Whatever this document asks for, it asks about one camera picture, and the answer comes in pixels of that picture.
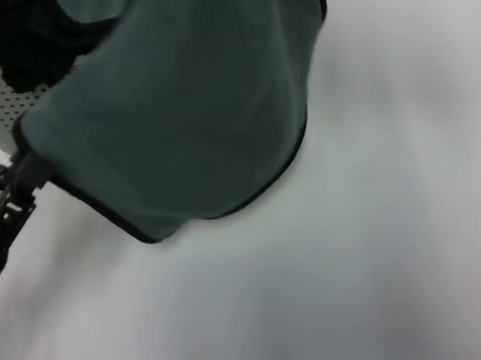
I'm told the black cloth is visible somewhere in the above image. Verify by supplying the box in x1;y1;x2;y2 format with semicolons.
0;0;135;97

